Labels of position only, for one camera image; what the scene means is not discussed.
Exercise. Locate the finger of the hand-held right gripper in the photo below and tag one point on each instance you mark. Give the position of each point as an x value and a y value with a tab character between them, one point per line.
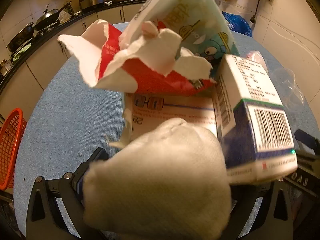
308	140

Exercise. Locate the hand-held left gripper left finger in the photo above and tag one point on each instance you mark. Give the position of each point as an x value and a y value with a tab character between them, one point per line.
79	187

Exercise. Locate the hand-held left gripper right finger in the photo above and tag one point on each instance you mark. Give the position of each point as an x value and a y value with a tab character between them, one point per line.
262	192

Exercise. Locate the clear plastic cup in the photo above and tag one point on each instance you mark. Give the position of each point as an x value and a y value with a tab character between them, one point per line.
287	87

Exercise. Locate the blue and white medicine box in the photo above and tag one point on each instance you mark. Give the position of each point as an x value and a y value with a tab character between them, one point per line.
252	120

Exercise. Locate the white cloth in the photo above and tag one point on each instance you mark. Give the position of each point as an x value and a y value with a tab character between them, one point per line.
160	180

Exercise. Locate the orange plastic basket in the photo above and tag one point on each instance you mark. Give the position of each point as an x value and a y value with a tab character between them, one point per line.
12	140

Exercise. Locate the pink plastic bag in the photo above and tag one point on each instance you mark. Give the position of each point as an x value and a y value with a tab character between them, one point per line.
255	57

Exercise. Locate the white carton box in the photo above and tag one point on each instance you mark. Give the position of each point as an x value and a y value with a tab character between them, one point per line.
172	112

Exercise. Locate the red torn carton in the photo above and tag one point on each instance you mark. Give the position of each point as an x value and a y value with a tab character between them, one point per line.
160	80

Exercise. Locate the cartoon print tissue pack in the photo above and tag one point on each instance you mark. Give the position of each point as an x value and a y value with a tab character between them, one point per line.
190	12

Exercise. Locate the blue tablecloth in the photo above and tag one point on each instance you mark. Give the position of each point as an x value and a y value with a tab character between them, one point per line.
67	120

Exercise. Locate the beige base cabinets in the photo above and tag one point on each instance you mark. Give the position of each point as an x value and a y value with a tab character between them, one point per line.
50	55

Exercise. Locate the blue plastic bag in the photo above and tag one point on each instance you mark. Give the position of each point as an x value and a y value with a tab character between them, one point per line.
237	23

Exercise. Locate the green cloth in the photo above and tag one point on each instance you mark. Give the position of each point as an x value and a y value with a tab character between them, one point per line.
22	52

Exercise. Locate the black frying pan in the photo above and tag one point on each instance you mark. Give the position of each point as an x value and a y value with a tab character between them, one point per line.
20	36

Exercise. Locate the small plastic bag beside wok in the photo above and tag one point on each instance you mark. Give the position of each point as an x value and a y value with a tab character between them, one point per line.
64	16

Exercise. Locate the black wok with lid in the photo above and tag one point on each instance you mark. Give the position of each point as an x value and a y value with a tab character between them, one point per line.
50	17

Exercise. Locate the black kitchen countertop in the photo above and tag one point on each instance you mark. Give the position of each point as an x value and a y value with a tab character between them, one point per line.
98	10

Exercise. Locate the steel rice cooker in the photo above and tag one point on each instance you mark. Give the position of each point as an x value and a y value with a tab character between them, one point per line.
92	1

